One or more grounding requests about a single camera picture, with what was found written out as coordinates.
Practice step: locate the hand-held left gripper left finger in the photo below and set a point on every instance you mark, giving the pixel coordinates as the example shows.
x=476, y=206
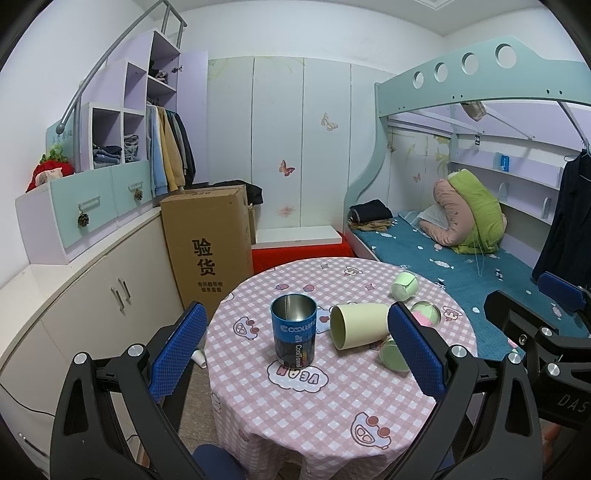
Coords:
x=178, y=350

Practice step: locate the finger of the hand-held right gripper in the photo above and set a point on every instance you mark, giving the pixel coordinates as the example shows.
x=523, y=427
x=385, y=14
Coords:
x=561, y=286
x=517, y=318

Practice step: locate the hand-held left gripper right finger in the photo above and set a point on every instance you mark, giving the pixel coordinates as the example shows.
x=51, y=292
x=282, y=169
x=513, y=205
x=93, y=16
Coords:
x=415, y=350

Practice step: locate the cream plastic cup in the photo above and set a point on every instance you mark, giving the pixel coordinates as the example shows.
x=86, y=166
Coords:
x=360, y=325

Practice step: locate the small white paper cup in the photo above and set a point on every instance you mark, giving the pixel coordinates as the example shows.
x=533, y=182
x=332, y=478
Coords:
x=199, y=359

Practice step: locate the light green cup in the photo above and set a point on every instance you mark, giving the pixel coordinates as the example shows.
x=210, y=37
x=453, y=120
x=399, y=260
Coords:
x=391, y=354

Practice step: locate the pink and green cup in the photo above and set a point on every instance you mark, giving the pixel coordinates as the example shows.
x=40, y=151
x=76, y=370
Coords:
x=427, y=314

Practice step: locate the small green cup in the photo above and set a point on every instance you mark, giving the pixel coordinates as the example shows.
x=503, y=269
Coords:
x=404, y=285

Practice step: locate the person's right hand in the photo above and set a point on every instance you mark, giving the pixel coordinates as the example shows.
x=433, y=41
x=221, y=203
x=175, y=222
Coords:
x=551, y=441

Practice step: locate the hanging dark garment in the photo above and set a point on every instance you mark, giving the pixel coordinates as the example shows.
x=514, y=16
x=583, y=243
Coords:
x=565, y=221

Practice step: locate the teal printed bed sheet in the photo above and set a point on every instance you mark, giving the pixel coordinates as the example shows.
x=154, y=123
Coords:
x=461, y=277

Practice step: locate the white low cabinet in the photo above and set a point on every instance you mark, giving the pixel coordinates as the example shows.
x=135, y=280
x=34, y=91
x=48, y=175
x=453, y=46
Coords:
x=83, y=300

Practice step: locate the pink checked tablecloth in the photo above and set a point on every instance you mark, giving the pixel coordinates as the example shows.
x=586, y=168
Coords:
x=323, y=406

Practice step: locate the tall cardboard box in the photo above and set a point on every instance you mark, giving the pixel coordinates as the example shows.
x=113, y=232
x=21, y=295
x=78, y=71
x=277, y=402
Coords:
x=207, y=240

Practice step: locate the pink and green rolled duvet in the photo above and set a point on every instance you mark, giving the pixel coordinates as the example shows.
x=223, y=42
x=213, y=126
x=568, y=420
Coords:
x=475, y=207

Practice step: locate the blue metal can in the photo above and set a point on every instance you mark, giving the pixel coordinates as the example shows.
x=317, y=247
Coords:
x=293, y=334

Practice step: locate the blue chair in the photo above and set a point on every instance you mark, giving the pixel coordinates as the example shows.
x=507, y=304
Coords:
x=217, y=461

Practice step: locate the white pillow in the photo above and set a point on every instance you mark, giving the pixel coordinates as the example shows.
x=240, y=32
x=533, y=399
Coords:
x=433, y=217

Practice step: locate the folded tan cloth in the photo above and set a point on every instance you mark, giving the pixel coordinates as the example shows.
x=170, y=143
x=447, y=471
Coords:
x=369, y=226

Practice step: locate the small blue box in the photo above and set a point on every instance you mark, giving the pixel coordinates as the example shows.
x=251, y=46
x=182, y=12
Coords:
x=504, y=162

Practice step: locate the folded dark clothes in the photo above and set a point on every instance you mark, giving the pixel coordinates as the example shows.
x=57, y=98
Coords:
x=369, y=210

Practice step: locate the pinecone ornament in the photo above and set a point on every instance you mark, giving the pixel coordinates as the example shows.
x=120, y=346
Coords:
x=83, y=219
x=138, y=194

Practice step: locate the white flat board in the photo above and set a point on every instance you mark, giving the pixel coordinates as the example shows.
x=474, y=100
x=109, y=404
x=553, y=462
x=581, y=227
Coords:
x=298, y=235

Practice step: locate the teal drawer unit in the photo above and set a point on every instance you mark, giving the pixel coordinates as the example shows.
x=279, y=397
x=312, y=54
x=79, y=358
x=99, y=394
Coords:
x=87, y=203

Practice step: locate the black bag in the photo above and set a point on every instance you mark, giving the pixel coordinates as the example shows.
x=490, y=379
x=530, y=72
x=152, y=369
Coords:
x=253, y=191

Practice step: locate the grey hanging pouch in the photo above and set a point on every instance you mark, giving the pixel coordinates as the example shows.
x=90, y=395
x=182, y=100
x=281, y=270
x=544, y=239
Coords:
x=473, y=110

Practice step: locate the light blue hanging shirt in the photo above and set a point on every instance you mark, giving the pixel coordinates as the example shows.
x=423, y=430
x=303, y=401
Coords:
x=156, y=152

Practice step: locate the yellow hanging jacket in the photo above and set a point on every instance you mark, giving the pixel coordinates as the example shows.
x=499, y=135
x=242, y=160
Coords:
x=170, y=147

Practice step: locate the folded jeans stack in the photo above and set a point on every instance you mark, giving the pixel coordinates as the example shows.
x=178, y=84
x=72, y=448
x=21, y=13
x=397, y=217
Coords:
x=107, y=156

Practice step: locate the dark hanging clothes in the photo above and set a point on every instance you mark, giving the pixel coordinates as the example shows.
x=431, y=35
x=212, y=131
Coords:
x=184, y=143

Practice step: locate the folded grey clothes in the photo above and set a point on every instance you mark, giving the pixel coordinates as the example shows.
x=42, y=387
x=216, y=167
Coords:
x=131, y=147

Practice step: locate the butterfly sticker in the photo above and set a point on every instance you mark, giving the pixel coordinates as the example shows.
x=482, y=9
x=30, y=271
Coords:
x=286, y=167
x=328, y=121

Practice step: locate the red plush toy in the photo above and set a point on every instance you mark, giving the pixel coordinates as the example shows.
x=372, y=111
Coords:
x=51, y=171

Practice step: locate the white wardrobe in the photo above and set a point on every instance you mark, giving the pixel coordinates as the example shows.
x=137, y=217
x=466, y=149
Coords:
x=277, y=115

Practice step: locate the purple shelf unit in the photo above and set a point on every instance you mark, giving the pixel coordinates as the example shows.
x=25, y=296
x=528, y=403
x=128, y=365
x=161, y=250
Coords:
x=134, y=83

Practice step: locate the grey metal railing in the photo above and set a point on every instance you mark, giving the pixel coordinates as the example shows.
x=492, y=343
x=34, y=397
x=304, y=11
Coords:
x=92, y=78

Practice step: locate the teal bunk bed frame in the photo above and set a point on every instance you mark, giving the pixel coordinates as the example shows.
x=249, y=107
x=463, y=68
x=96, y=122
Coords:
x=415, y=76

